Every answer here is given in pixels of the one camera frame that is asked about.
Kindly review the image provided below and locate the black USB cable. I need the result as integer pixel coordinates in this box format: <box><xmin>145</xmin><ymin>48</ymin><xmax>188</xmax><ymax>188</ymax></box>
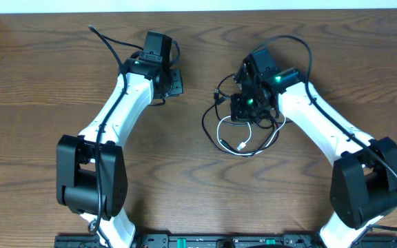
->
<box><xmin>201</xmin><ymin>72</ymin><xmax>291</xmax><ymax>158</ymax></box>

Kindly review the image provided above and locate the white USB cable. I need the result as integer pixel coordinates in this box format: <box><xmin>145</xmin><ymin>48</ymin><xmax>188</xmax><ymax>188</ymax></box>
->
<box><xmin>216</xmin><ymin>110</ymin><xmax>287</xmax><ymax>156</ymax></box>

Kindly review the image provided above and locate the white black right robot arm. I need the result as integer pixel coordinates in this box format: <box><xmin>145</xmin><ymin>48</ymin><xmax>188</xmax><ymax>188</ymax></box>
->
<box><xmin>231</xmin><ymin>65</ymin><xmax>397</xmax><ymax>247</ymax></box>

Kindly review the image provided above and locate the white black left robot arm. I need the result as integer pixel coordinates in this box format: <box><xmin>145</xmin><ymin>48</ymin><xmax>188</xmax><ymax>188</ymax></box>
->
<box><xmin>57</xmin><ymin>59</ymin><xmax>183</xmax><ymax>247</ymax></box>

